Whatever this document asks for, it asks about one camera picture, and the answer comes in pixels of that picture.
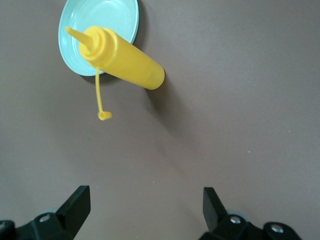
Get mint green plate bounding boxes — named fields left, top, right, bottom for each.
left=58, top=0, right=140, bottom=76

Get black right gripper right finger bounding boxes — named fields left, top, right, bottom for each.
left=199, top=186, right=303, bottom=240

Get yellow squeeze bottle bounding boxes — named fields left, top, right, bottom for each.
left=65, top=26, right=166, bottom=121

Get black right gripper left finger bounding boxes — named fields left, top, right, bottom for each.
left=0, top=185, right=91, bottom=240

